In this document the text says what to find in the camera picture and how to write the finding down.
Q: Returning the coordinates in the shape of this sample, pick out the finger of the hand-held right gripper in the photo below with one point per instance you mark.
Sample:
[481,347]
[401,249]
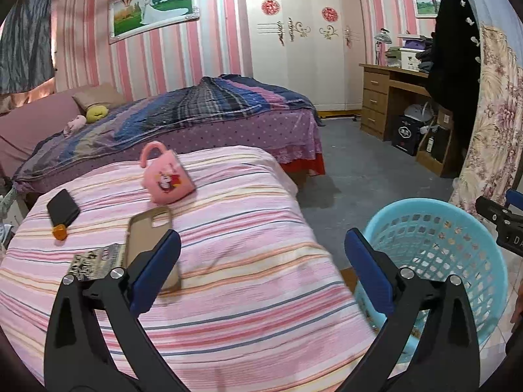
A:
[515,200]
[490,209]

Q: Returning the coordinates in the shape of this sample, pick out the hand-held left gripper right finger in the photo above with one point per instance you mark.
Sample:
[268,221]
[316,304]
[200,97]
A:
[367,273]

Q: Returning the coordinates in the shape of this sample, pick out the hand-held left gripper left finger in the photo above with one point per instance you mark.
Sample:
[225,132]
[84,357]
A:
[157,269]

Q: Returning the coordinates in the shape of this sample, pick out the light blue plastic basket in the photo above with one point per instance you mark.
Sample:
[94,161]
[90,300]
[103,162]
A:
[429,212]

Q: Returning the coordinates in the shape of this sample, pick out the beige phone case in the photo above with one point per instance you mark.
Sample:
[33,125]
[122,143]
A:
[141,228]

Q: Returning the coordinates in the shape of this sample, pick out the silver patterned packet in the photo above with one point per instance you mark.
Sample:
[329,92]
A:
[92,259]

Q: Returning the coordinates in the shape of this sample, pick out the floral curtain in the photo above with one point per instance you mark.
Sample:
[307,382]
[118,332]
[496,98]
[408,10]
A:
[498,122]

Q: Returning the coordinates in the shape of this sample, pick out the pink cartoon mug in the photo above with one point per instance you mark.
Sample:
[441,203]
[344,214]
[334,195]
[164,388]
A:
[167,179]

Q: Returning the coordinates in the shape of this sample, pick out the pink striped sheet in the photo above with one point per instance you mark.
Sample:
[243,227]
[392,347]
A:
[245,232]

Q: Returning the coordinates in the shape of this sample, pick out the cardboard box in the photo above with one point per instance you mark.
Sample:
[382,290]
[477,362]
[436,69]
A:
[444,117]

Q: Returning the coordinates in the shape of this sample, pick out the orange peel half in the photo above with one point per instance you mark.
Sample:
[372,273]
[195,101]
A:
[60,232]

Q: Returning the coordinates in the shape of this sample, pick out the black bag with white logo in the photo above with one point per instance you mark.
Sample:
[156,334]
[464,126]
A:
[406,134]

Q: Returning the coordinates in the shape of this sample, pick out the black phone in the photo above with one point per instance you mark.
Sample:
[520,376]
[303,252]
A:
[63,208]

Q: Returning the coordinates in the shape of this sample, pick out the white round appliance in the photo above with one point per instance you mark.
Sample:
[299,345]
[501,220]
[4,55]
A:
[419,113]

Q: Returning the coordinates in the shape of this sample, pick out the wooden desk with drawers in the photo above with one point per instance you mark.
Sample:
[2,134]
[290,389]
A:
[376,94]

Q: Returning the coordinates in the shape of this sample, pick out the black coat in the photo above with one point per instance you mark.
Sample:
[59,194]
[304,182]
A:
[453,49]

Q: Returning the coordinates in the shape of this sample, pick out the plaid purple blue blanket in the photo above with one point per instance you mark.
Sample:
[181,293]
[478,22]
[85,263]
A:
[184,106]

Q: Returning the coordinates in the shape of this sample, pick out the pink soft toy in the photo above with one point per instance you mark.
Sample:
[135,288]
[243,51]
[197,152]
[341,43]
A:
[75,124]

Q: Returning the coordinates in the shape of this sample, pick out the yellow soft toy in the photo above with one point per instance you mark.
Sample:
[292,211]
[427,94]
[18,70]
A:
[96,113]

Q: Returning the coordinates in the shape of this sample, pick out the white box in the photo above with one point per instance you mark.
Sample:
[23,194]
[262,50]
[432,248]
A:
[410,59]

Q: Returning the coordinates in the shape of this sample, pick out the bed with plaid blanket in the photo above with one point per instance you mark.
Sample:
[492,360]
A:
[261,130]

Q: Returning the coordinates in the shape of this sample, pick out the pile of folded clothes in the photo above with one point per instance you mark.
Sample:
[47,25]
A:
[416,42]

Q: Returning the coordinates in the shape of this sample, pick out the brown pillow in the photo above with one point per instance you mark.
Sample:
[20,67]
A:
[98,94]

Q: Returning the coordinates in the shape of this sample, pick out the desk lamp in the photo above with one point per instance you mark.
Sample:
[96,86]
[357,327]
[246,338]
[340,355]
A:
[382,39]

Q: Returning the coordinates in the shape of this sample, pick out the white wardrobe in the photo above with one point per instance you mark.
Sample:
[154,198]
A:
[302,69]

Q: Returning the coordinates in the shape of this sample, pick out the large framed wedding picture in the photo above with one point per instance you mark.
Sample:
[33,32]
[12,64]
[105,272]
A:
[153,8]

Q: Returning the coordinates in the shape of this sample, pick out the grey curtain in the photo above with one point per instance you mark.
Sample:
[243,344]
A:
[24,36]

